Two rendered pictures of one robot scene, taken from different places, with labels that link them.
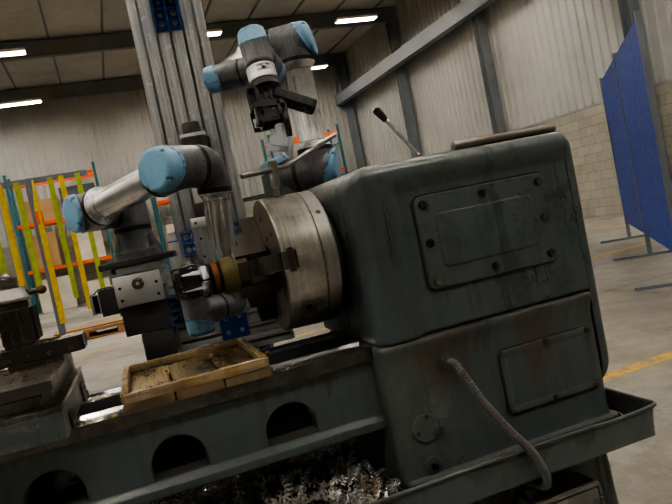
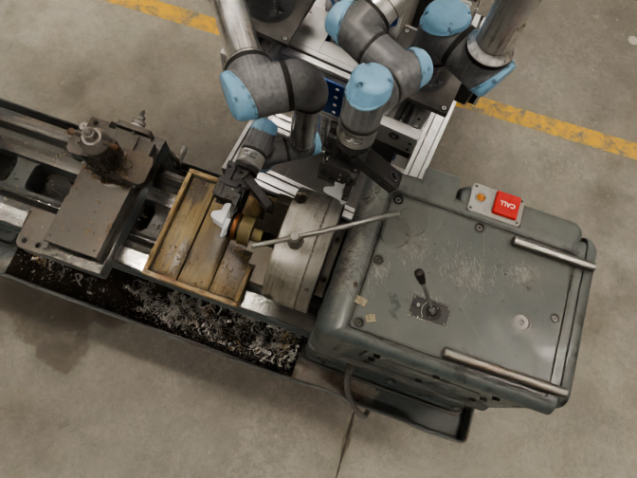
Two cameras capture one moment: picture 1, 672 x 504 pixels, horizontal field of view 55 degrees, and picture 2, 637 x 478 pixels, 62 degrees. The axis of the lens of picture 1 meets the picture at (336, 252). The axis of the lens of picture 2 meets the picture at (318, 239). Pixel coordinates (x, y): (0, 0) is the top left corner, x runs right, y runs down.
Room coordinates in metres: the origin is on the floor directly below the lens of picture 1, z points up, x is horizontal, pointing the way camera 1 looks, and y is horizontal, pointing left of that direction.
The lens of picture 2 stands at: (1.19, -0.10, 2.43)
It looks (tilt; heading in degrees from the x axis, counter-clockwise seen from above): 72 degrees down; 25
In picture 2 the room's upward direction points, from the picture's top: 11 degrees clockwise
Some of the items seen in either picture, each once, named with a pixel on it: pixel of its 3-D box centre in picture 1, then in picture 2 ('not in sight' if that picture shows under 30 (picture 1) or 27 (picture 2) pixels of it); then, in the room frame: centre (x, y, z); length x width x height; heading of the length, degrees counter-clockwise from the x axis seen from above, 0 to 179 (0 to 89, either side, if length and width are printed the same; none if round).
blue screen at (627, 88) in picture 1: (632, 155); not in sight; (7.39, -3.55, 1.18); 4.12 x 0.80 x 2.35; 161
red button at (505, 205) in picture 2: not in sight; (505, 206); (1.88, -0.25, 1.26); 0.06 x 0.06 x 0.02; 17
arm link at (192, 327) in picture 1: (202, 312); (266, 154); (1.74, 0.39, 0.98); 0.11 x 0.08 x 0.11; 142
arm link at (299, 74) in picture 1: (305, 106); (514, 3); (2.14, 0.00, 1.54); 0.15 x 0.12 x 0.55; 78
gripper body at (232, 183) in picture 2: (191, 280); (235, 185); (1.57, 0.36, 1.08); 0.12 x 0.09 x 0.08; 16
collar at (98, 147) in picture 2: (10, 295); (93, 138); (1.43, 0.73, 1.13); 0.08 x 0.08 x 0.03
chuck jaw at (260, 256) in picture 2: (266, 265); (261, 269); (1.43, 0.16, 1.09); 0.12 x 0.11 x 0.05; 17
